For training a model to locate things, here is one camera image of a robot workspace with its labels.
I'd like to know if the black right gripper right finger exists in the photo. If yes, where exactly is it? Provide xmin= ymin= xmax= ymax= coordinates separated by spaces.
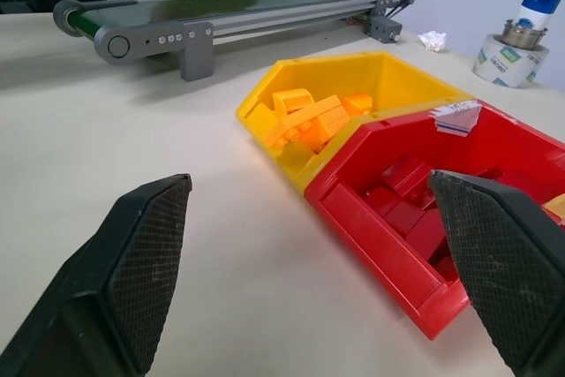
xmin=427 ymin=170 xmax=565 ymax=372

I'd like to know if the yellow arch block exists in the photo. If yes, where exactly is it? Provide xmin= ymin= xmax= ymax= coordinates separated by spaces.
xmin=271 ymin=87 xmax=316 ymax=121

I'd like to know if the grey green conveyor belt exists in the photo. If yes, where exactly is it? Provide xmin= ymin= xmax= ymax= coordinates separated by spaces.
xmin=52 ymin=0 xmax=417 ymax=83

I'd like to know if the white printed tape roll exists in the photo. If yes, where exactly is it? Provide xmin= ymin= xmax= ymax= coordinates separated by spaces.
xmin=471 ymin=32 xmax=551 ymax=90

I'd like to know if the yellow plastic bin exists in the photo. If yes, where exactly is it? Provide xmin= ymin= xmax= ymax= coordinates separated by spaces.
xmin=236 ymin=50 xmax=476 ymax=198

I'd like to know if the orange yellow block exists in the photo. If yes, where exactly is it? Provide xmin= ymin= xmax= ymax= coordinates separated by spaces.
xmin=539 ymin=192 xmax=565 ymax=229

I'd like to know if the yellow stepped block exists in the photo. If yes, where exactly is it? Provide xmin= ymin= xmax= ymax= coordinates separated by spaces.
xmin=304 ymin=107 xmax=352 ymax=153

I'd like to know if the crumpled white paper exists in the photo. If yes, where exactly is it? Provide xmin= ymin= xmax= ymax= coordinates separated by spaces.
xmin=417 ymin=30 xmax=448 ymax=52

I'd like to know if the yellow flat plank block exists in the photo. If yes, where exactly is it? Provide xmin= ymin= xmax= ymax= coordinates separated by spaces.
xmin=263 ymin=94 xmax=344 ymax=149

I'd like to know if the yellow cube block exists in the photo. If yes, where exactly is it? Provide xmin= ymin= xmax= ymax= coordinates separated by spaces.
xmin=343 ymin=94 xmax=374 ymax=120

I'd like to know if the red plastic bin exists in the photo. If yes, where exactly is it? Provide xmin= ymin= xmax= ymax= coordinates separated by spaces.
xmin=304 ymin=101 xmax=565 ymax=342

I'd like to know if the red rectangular block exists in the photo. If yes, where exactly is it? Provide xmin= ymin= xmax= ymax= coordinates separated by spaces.
xmin=380 ymin=157 xmax=433 ymax=198

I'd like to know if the red cube block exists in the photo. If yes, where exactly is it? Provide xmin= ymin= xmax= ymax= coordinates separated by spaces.
xmin=382 ymin=201 xmax=428 ymax=233

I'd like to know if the white torn label sticker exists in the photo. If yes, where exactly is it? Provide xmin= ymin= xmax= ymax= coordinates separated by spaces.
xmin=433 ymin=101 xmax=483 ymax=137

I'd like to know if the red long block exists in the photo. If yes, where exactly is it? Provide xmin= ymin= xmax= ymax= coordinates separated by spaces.
xmin=404 ymin=207 xmax=448 ymax=264

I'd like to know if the white bottle blue cap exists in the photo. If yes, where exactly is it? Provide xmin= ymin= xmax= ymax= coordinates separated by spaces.
xmin=513 ymin=0 xmax=563 ymax=30

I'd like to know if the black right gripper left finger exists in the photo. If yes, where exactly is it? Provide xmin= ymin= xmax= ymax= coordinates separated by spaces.
xmin=0 ymin=173 xmax=193 ymax=377

